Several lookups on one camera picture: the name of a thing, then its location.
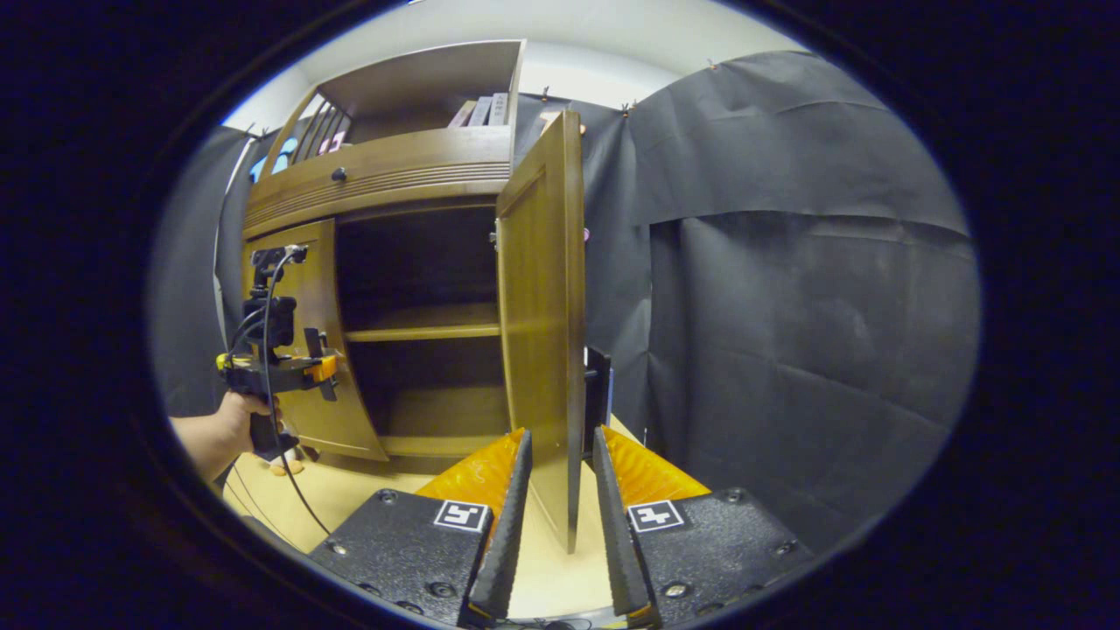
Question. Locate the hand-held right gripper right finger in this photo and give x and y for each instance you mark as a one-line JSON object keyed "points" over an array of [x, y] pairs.
{"points": [[612, 525]]}

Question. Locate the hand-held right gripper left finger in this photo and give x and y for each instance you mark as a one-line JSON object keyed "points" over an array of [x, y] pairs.
{"points": [[512, 525]]}

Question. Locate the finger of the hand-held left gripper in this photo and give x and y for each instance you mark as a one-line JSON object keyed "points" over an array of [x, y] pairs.
{"points": [[321, 368]]}

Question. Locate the wooden double-door shoe cabinet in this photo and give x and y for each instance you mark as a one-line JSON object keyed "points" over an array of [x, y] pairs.
{"points": [[385, 166]]}

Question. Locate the metal door hinge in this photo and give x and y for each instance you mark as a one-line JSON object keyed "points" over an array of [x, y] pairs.
{"points": [[495, 234]]}

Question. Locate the white orange plush toy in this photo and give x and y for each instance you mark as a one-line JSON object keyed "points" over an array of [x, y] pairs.
{"points": [[284, 466]]}

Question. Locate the wooden inner shelf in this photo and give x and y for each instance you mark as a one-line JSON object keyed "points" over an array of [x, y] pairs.
{"points": [[420, 324]]}

